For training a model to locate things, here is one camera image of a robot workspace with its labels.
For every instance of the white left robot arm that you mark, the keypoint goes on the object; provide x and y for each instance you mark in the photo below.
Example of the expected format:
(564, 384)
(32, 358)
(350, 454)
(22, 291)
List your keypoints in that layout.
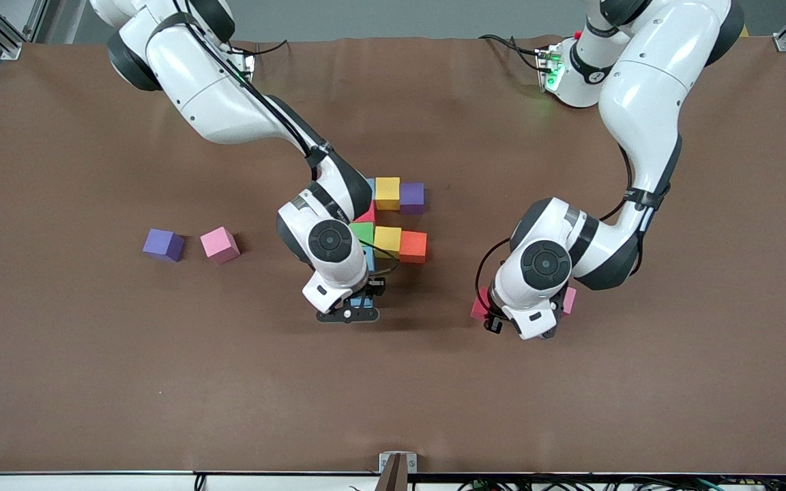
(645, 88)

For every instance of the pink foam cube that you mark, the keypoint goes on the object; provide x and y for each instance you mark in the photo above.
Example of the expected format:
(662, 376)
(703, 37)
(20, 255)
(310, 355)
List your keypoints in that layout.
(220, 245)
(570, 300)

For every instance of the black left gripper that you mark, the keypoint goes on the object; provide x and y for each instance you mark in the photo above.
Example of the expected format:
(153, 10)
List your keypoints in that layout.
(492, 321)

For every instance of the green foam cube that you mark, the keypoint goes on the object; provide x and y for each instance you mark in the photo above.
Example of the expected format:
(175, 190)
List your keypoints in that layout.
(364, 232)

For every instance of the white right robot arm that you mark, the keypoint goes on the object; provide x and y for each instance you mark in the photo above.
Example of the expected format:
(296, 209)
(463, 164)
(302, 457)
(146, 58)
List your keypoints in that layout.
(215, 88)

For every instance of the yellow foam cube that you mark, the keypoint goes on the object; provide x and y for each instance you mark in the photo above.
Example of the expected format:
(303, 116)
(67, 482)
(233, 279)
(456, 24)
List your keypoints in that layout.
(387, 240)
(387, 193)

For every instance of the light blue foam cube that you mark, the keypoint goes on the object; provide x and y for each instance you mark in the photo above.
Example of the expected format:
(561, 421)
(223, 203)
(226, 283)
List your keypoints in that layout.
(371, 189)
(363, 301)
(370, 259)

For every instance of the silver camera mount bracket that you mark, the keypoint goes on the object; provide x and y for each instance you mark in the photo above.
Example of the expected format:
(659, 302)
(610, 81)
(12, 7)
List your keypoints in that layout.
(385, 464)

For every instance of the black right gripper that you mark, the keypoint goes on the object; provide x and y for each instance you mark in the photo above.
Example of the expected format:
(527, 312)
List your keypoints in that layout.
(368, 290)

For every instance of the orange foam cube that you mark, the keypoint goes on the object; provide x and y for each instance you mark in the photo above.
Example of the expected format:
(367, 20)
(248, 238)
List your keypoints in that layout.
(413, 247)

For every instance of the red foam cube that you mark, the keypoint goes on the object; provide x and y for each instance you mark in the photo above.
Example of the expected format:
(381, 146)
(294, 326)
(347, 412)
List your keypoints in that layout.
(479, 307)
(368, 215)

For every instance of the purple foam cube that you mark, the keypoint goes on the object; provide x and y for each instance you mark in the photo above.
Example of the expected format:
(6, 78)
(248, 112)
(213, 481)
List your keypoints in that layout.
(412, 196)
(163, 245)

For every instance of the large table cover sheet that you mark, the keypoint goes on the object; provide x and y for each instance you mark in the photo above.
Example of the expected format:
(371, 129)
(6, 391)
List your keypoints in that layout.
(393, 409)

